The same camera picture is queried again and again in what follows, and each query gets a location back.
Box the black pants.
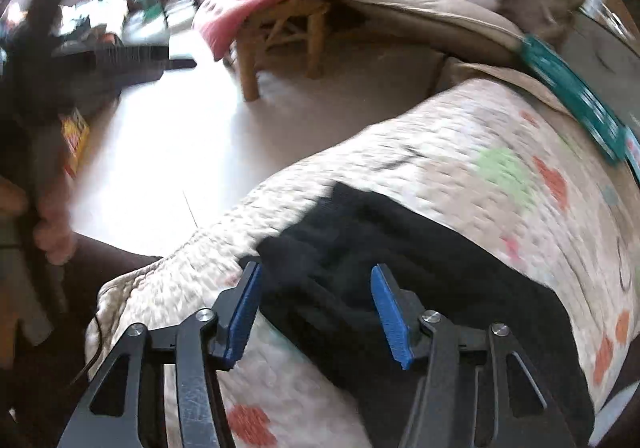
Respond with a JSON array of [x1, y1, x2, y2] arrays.
[[256, 184, 594, 447]]

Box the person left hand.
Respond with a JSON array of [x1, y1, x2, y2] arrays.
[[1, 171, 76, 266]]

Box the red yellow box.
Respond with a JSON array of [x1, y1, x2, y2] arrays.
[[61, 109, 90, 178]]

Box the pink cushion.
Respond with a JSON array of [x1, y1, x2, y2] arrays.
[[193, 0, 284, 61]]

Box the wooden rattan chair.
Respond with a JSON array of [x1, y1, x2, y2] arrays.
[[234, 0, 330, 102]]

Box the heart patterned quilt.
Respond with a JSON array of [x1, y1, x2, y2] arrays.
[[86, 64, 639, 447]]

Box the light blue shapes box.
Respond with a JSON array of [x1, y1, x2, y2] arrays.
[[625, 126, 640, 186]]

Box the green long box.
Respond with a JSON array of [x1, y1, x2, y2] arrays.
[[520, 34, 626, 164]]

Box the beige folded mattress pad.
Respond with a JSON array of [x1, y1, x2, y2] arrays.
[[341, 0, 524, 67]]

